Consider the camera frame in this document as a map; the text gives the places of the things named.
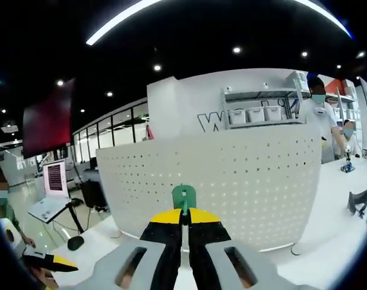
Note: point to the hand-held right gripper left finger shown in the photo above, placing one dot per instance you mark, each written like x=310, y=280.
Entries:
x=162, y=256

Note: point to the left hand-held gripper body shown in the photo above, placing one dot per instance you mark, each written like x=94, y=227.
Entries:
x=12, y=238

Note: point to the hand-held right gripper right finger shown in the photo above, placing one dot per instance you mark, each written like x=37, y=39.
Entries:
x=207, y=256

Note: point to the green hook assembly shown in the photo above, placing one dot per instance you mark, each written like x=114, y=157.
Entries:
x=183, y=196

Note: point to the white perforated mounting plate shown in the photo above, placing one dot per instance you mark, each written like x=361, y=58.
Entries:
x=231, y=181

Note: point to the person's left hand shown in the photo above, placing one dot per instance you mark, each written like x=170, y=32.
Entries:
x=45, y=278

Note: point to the black laptop stand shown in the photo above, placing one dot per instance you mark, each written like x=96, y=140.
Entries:
x=75, y=243

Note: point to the open laptop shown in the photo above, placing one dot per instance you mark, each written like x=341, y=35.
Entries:
x=54, y=178

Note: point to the black computer tower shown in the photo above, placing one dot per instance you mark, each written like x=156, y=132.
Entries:
x=94, y=193

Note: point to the large dark red display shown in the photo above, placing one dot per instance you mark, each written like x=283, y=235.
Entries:
x=47, y=121

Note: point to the white storage bin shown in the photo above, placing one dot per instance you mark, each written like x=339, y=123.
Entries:
x=237, y=116
x=255, y=114
x=274, y=112

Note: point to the metal storage shelf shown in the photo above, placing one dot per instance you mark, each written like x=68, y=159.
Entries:
x=228, y=105

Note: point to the black curved object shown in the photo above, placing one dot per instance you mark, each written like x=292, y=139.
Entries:
x=358, y=201

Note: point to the small blue object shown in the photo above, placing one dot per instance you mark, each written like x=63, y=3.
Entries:
x=347, y=167

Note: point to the round ceiling downlights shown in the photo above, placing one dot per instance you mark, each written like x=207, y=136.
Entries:
x=236, y=50

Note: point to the ceiling light strip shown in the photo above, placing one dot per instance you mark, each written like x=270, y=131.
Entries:
x=110, y=27

